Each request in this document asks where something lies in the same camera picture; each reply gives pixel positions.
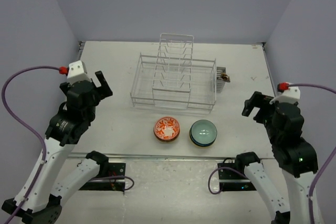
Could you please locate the dark green bowl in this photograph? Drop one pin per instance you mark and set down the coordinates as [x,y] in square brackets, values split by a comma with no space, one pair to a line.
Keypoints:
[203,131]

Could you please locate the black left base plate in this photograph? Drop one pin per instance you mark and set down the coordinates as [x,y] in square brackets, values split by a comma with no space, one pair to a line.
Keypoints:
[115,169]

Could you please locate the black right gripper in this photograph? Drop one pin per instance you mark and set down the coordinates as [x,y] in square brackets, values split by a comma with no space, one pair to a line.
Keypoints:
[258,99]

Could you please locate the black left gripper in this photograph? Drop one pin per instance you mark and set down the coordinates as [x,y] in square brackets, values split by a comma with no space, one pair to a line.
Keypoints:
[103,91]

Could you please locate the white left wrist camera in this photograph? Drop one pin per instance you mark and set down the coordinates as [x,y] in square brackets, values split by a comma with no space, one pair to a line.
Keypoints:
[76,71]

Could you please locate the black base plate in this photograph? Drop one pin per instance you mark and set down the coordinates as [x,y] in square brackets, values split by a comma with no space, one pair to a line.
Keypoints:
[115,169]
[231,181]

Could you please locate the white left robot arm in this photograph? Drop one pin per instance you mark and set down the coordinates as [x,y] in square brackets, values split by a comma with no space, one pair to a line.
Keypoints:
[41,199]

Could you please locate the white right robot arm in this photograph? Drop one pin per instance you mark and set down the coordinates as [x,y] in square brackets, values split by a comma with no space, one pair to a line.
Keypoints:
[296,158]

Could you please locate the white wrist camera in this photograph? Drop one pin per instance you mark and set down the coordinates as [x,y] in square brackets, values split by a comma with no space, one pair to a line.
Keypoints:
[286,94]
[76,71]

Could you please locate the white wire dish rack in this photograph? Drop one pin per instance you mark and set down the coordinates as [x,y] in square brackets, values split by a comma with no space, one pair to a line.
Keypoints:
[173,79]

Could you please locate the orange leaf pattern bowl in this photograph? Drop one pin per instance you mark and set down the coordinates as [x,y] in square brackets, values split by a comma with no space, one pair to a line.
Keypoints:
[167,128]

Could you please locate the aluminium table edge rail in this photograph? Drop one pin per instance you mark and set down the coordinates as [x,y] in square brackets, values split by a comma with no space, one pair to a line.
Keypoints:
[70,122]

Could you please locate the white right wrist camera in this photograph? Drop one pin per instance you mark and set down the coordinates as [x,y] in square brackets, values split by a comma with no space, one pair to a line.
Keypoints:
[286,94]

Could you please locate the blue triangle pattern bowl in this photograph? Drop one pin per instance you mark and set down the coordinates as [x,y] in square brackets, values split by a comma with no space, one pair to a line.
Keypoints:
[200,143]

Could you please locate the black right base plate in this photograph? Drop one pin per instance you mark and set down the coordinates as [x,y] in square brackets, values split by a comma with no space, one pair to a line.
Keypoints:
[231,181]

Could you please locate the black leaf pattern bowl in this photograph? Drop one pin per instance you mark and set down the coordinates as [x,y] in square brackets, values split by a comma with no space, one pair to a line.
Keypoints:
[166,140]

